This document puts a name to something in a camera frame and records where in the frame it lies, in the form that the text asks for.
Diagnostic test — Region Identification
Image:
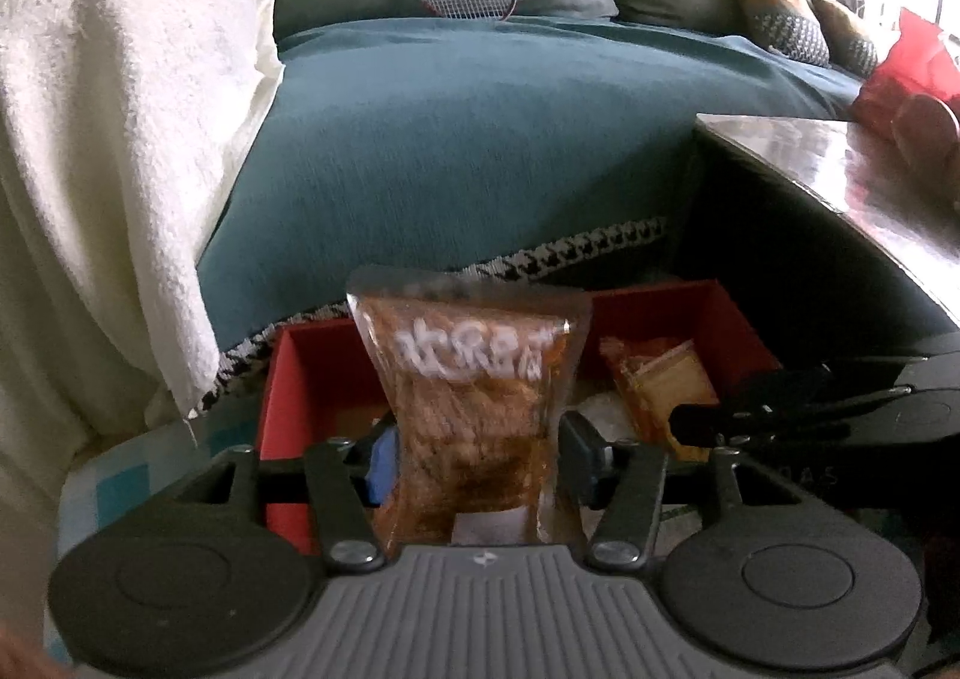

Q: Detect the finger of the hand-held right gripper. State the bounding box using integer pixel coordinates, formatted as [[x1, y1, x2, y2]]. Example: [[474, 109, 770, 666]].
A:
[[667, 364, 914, 461]]

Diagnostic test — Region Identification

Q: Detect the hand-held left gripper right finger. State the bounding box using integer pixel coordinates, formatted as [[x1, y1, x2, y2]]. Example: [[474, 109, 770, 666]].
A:
[[559, 412, 820, 573]]

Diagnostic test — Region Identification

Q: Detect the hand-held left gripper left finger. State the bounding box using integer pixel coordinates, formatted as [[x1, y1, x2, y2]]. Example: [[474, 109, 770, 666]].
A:
[[180, 427, 402, 573]]

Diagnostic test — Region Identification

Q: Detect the brown snack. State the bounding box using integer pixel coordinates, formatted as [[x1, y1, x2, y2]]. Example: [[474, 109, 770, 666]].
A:
[[598, 337, 726, 464], [346, 266, 593, 550]]

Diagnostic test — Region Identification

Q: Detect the red cardboard box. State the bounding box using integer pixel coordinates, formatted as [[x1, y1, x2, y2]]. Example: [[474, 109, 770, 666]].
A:
[[257, 279, 785, 561]]

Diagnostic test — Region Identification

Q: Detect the glossy coffee table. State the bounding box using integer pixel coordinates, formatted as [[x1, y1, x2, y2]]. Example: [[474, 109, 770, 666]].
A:
[[686, 112, 960, 366]]

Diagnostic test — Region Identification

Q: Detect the round pink container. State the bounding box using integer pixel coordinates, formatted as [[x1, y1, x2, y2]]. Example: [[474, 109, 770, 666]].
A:
[[892, 94, 960, 164]]

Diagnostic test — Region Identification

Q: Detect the teal sofa cover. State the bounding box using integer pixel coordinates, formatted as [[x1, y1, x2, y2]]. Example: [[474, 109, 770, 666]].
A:
[[196, 14, 865, 423]]

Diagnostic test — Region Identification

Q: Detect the red plastic bag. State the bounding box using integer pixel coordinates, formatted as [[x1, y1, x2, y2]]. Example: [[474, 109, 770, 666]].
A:
[[851, 7, 960, 141]]

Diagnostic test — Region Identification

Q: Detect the tan patterned pillow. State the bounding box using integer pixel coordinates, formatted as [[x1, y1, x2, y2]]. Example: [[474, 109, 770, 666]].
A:
[[810, 0, 881, 80], [720, 0, 833, 67]]

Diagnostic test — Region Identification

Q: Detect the white towel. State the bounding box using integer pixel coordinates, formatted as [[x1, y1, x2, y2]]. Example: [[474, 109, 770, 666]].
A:
[[0, 0, 287, 501]]

